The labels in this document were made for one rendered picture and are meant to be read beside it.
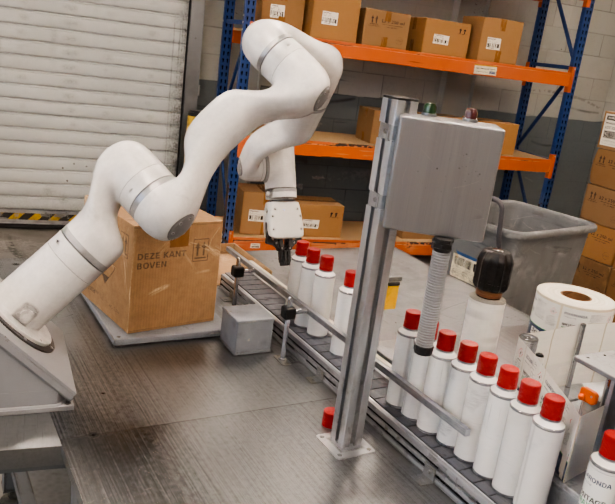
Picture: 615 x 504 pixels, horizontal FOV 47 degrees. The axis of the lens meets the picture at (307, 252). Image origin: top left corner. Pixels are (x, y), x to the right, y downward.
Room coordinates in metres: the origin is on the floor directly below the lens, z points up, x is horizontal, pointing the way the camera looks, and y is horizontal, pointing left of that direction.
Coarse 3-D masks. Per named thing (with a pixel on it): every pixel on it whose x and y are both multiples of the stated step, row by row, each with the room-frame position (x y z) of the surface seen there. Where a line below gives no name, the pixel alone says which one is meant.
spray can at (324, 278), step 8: (328, 256) 1.65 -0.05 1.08; (320, 264) 1.64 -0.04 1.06; (328, 264) 1.64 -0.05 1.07; (320, 272) 1.64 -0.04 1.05; (328, 272) 1.64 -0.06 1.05; (320, 280) 1.63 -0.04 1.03; (328, 280) 1.63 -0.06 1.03; (320, 288) 1.63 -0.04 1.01; (328, 288) 1.63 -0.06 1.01; (312, 296) 1.64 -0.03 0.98; (320, 296) 1.63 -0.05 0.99; (328, 296) 1.63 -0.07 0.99; (312, 304) 1.64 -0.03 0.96; (320, 304) 1.63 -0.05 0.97; (328, 304) 1.63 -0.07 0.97; (320, 312) 1.63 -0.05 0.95; (328, 312) 1.64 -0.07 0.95; (312, 320) 1.63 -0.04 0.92; (328, 320) 1.64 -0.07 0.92; (312, 328) 1.63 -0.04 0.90; (320, 328) 1.63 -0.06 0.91; (312, 336) 1.63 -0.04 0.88; (320, 336) 1.63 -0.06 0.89
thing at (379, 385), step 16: (256, 288) 1.93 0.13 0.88; (272, 304) 1.82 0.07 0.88; (304, 336) 1.63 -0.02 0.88; (320, 352) 1.55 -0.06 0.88; (384, 384) 1.42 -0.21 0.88; (384, 400) 1.35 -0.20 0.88; (400, 416) 1.29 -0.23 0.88; (416, 432) 1.23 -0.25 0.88; (432, 448) 1.18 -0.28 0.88; (448, 448) 1.19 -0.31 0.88; (464, 464) 1.14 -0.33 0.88; (480, 480) 1.10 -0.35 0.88; (496, 496) 1.05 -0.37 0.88
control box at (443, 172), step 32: (416, 128) 1.17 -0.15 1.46; (448, 128) 1.17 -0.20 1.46; (480, 128) 1.16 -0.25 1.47; (416, 160) 1.17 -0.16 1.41; (448, 160) 1.16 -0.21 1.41; (480, 160) 1.16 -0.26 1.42; (416, 192) 1.17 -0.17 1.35; (448, 192) 1.16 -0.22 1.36; (480, 192) 1.16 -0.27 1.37; (384, 224) 1.17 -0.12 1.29; (416, 224) 1.17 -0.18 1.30; (448, 224) 1.16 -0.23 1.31; (480, 224) 1.16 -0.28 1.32
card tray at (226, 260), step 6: (222, 246) 2.37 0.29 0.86; (234, 246) 2.39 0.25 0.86; (222, 252) 2.37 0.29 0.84; (240, 252) 2.34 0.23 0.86; (246, 252) 2.31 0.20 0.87; (222, 258) 2.32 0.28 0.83; (228, 258) 2.33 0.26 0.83; (234, 258) 2.34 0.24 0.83; (246, 258) 2.30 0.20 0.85; (252, 258) 2.26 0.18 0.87; (222, 264) 2.25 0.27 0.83; (228, 264) 2.26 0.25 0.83; (234, 264) 2.27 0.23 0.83; (258, 264) 2.22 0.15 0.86; (222, 270) 2.19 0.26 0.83; (228, 270) 2.20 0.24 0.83; (270, 270) 2.15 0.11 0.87
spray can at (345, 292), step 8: (352, 272) 1.55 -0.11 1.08; (344, 280) 1.55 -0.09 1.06; (352, 280) 1.54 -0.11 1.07; (344, 288) 1.54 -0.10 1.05; (352, 288) 1.54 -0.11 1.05; (344, 296) 1.53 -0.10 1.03; (344, 304) 1.53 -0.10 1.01; (336, 312) 1.54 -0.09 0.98; (344, 312) 1.53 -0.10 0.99; (336, 320) 1.54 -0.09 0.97; (344, 320) 1.53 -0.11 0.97; (344, 328) 1.53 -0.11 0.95; (336, 344) 1.53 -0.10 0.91; (344, 344) 1.53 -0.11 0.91; (336, 352) 1.53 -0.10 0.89
